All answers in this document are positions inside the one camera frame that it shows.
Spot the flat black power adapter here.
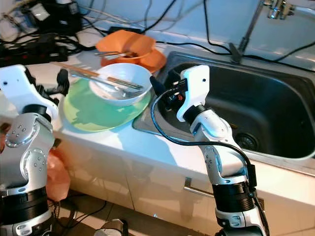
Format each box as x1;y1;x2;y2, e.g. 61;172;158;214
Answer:
108;26;142;34

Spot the stainless steel sink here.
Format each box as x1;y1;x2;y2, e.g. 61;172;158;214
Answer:
132;51;315;175

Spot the black device with white label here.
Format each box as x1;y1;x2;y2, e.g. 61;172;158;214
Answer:
25;0;79;35

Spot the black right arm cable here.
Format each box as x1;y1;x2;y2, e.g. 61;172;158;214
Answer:
150;91;256;170

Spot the chrome gooseneck faucet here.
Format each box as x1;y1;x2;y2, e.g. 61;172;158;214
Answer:
229;0;296;63

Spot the silver metal spoon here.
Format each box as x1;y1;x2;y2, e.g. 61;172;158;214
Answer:
94;49;136;60

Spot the orange plastic bag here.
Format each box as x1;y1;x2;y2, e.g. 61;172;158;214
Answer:
47;147;72;202

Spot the silver cabinet handle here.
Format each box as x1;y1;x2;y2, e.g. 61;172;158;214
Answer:
183;177;218;200

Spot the white kitchen cabinet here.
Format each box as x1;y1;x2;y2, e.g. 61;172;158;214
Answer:
54;133;315;236

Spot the brown wooden chopstick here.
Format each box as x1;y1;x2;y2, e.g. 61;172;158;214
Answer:
59;64;143;91
54;61;142;89

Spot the orange bowl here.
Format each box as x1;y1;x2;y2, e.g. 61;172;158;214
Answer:
95;29;156;62

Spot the green round plate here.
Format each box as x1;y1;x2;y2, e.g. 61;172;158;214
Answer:
64;79;151;132

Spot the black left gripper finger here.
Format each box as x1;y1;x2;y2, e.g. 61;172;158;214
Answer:
57;69;70;96

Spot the black power strip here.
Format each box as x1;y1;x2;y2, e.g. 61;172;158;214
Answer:
0;42;74;67

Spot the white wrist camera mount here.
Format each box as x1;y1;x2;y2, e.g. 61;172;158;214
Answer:
0;64;61;121
176;64;210;122

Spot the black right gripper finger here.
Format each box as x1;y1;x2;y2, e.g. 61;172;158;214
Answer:
149;75;168;97

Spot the white bowl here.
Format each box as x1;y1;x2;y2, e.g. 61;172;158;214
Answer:
89;62;152;106

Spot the silver metal fork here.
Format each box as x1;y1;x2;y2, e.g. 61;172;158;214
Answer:
91;77;146;98

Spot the black power cable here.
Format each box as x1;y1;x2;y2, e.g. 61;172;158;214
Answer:
140;0;178;32
241;42;315;63
202;0;232;50
155;42;233;55

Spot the white faucet hose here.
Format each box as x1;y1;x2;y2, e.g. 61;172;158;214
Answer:
293;5;315;16

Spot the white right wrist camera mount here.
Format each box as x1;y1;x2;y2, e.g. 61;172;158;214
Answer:
176;64;210;122

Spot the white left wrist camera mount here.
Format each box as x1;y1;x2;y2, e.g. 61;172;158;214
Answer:
0;64;61;121

